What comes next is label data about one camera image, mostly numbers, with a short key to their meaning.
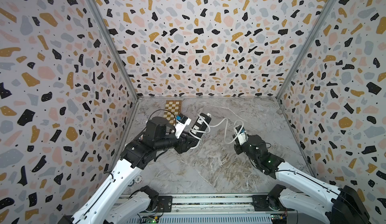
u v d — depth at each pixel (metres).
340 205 0.41
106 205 0.39
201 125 0.64
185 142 0.57
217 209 0.73
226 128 0.80
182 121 0.56
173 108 1.11
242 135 0.69
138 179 0.81
